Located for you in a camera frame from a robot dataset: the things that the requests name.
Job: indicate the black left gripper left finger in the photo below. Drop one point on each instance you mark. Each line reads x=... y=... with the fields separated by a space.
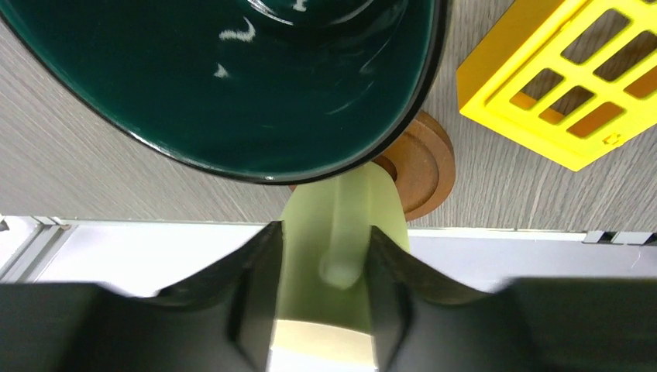
x=218 y=319

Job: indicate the dark green mug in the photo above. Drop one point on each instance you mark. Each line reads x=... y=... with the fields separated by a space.
x=265 y=92

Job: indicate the yellow toy block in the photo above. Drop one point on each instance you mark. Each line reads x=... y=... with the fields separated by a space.
x=518 y=83

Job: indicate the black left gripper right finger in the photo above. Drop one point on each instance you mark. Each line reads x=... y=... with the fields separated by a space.
x=423 y=320

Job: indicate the light green mug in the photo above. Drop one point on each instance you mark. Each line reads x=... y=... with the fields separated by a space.
x=322 y=306

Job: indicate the grooved wooden coaster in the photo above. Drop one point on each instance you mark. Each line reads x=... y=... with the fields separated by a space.
x=421 y=164

